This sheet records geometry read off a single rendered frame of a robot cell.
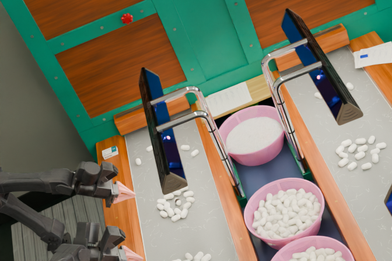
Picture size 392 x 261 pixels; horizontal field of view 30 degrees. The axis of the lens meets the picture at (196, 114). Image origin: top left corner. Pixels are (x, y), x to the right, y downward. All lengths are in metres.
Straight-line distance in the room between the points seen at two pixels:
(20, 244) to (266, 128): 1.05
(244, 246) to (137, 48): 0.92
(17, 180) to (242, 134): 0.85
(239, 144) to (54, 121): 1.39
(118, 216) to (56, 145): 1.37
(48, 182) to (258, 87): 0.93
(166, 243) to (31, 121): 1.55
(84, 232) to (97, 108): 0.83
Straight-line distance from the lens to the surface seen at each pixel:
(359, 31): 3.02
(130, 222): 2.61
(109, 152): 2.91
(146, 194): 2.72
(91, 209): 2.90
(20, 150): 3.96
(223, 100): 2.90
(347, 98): 2.20
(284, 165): 2.68
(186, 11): 2.78
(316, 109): 2.76
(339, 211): 2.35
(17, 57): 3.67
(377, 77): 2.80
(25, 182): 2.51
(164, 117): 2.43
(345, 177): 2.48
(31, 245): 2.92
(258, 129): 2.77
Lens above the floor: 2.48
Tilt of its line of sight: 36 degrees down
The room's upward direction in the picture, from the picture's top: 24 degrees counter-clockwise
